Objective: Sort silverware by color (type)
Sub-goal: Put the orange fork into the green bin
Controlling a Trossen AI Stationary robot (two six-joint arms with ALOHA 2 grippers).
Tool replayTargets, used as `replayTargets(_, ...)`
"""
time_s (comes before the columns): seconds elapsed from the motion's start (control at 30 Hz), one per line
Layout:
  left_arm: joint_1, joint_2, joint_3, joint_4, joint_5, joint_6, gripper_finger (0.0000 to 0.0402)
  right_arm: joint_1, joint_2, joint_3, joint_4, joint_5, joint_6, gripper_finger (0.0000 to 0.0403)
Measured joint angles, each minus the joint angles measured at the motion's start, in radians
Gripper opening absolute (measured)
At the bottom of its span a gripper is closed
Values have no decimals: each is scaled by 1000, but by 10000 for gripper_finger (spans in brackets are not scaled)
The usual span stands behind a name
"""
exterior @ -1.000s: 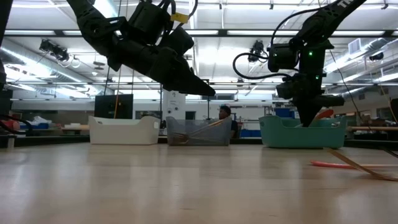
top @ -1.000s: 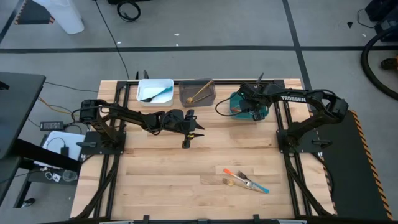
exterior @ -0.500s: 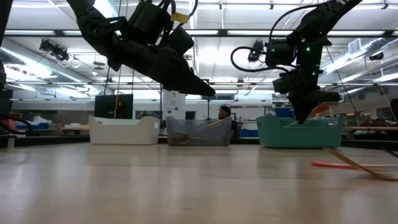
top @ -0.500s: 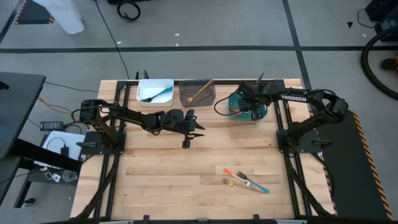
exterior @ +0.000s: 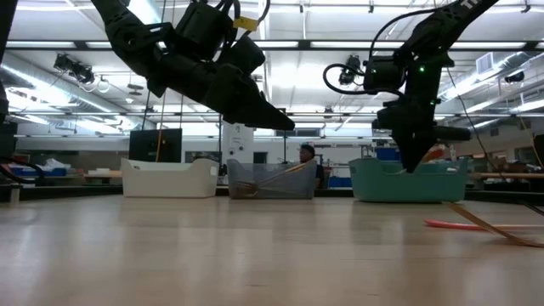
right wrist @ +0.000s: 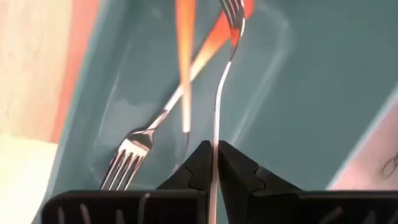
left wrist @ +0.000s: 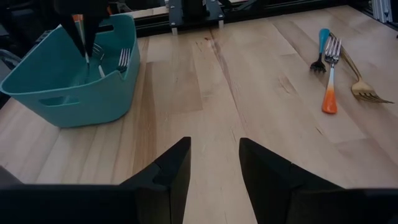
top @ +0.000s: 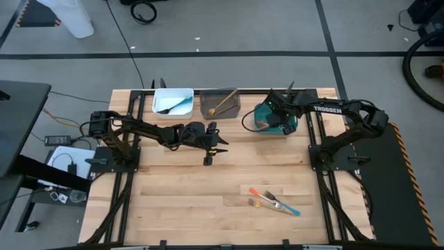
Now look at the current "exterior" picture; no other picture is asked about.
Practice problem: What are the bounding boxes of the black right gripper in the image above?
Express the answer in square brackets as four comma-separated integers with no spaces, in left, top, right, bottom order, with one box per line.
[371,59,473,173]

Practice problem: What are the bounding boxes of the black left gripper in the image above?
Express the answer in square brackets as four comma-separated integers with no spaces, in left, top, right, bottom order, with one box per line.
[145,33,297,132]

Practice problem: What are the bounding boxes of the orange plastic cutlery piece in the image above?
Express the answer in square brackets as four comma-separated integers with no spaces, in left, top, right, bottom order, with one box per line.
[420,143,448,165]

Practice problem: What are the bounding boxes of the gold fork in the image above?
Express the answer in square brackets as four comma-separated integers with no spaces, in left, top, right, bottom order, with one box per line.
[235,163,308,199]

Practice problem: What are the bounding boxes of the pink-red cutlery piece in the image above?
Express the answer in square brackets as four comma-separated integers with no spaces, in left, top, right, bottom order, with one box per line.
[423,218,544,233]

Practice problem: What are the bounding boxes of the wooden utensil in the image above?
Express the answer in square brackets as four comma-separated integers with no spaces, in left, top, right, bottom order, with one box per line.
[441,201,544,249]

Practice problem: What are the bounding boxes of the blue crate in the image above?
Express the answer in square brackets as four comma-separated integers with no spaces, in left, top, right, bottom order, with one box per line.
[376,146,401,162]

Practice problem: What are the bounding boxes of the white cabinet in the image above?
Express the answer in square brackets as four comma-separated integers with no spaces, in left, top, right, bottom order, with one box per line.
[221,122,255,165]

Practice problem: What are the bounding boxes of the teal plastic bin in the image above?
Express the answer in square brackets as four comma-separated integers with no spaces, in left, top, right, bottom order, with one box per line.
[348,156,470,203]

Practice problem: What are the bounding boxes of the person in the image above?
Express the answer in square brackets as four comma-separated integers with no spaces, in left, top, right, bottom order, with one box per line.
[299,143,325,190]

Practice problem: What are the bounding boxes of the yellow tag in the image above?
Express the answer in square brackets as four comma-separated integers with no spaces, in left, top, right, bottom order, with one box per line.
[232,15,259,32]

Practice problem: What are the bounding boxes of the grey translucent plastic bin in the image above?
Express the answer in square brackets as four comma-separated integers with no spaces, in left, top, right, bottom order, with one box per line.
[227,159,319,201]

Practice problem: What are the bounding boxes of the white plastic bin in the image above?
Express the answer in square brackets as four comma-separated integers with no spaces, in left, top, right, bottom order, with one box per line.
[121,157,220,199]

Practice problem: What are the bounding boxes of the black panel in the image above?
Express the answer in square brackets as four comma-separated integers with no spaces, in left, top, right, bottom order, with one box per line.
[128,128,183,164]

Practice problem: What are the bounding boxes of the blue storage bins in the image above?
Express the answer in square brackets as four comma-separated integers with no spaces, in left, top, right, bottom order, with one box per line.
[8,164,69,178]

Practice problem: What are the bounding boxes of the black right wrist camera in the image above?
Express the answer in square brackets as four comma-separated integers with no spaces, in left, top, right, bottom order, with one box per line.
[362,54,408,94]

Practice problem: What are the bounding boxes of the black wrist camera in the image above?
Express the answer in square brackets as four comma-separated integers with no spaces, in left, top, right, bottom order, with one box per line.
[362,54,408,94]
[175,1,235,61]

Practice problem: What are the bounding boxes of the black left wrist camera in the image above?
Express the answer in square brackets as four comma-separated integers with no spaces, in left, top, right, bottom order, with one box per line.
[175,1,235,61]

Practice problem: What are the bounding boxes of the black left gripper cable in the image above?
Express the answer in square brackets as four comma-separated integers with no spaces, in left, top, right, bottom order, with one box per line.
[214,0,273,26]

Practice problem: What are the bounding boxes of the black ceiling camera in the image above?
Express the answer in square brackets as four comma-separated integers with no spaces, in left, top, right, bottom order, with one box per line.
[53,53,97,86]
[338,54,366,86]

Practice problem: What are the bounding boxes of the black table frame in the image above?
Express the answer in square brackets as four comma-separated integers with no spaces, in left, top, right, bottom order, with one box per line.
[0,184,544,203]

